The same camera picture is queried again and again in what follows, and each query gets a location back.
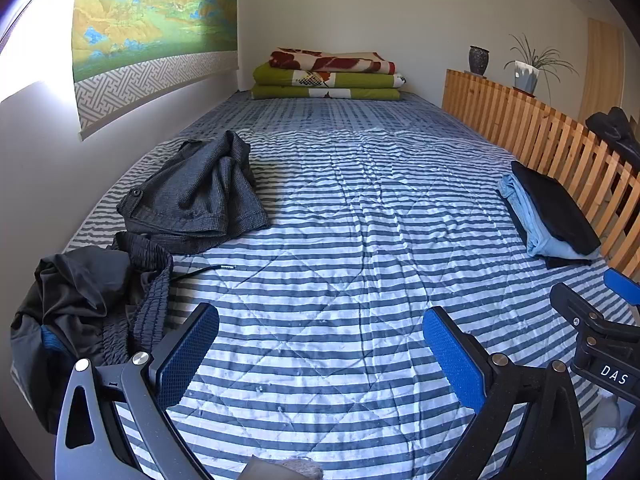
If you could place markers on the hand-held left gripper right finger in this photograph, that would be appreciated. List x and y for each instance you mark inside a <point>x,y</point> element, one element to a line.
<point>452,360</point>

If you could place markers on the striped bed quilt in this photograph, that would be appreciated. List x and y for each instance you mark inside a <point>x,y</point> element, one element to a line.
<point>350,260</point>

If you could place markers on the landscape wall scroll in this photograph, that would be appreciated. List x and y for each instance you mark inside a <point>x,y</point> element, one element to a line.
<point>150,20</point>

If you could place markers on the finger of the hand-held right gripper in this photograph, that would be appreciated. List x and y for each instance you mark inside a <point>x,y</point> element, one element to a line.
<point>625,287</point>
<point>580,310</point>

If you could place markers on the person's right hand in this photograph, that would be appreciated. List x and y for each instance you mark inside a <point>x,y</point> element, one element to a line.
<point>607,422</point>

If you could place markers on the dark grey pants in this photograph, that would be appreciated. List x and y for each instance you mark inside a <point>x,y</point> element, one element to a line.
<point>90,300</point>

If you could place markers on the potted plant in white pot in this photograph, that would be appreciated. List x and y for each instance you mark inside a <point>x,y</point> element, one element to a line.
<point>526,77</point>

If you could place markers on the grey knit jacket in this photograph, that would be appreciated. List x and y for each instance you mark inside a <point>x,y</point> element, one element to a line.
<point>200,195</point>

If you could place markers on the wooden door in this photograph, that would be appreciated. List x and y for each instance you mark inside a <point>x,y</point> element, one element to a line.
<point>605,70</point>

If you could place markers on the dark ceramic vase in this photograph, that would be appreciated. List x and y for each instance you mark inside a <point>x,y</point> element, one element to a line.
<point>478,60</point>

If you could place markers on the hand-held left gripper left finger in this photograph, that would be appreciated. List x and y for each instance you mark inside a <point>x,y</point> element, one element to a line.
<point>187,355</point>

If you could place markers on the thin black folded garment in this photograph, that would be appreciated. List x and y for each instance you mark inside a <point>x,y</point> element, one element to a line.
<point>562,263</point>

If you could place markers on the light blue folded garment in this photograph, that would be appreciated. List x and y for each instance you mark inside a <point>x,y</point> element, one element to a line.
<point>532,225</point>

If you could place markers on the wooden slatted bed rail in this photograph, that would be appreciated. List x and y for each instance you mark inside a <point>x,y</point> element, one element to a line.
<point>540,120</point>

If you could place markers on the green folded quilt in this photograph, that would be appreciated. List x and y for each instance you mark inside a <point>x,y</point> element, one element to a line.
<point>285,80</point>

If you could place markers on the red floral folded blanket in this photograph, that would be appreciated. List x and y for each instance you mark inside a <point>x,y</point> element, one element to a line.
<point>330,62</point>

